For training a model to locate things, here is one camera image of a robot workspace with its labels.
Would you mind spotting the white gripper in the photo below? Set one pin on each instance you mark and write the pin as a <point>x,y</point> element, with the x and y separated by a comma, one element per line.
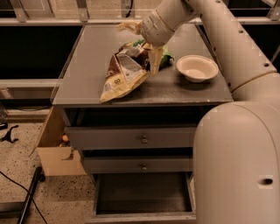
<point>153,28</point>

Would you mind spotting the brown and cream chip bag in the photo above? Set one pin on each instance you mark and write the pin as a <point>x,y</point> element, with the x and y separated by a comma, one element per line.
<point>127,70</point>

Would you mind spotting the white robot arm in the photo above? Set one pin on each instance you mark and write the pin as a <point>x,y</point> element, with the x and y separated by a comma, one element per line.
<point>236,149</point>

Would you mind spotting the green chip bag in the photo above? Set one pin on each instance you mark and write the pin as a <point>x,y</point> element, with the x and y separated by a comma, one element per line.
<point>166,56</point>

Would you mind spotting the grey drawer cabinet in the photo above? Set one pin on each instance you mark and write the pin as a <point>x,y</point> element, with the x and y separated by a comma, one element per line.
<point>166,99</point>

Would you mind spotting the grey top drawer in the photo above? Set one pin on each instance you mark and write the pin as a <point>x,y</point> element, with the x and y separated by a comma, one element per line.
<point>120,138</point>

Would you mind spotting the grey middle drawer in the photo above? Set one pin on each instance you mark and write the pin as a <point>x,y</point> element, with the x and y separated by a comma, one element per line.
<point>94,165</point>

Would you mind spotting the grey open bottom drawer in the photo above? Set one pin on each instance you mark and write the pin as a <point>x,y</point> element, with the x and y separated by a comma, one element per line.
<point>143,198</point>

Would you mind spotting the white paper bowl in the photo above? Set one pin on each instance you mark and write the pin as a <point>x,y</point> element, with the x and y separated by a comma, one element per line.
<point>197,68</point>

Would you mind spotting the orange ball in box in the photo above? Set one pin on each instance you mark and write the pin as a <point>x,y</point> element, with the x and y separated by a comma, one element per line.
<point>65,139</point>

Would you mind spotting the cardboard box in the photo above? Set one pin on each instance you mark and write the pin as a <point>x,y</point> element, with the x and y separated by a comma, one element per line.
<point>56,159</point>

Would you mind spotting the black clamp on floor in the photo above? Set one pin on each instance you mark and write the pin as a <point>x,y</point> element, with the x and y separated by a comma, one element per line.
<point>7,136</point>

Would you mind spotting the black floor pole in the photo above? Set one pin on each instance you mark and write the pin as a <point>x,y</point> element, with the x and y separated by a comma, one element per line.
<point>37,176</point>

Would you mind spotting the metal railing frame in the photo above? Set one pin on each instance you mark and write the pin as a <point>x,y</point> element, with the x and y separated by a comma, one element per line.
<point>45,12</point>

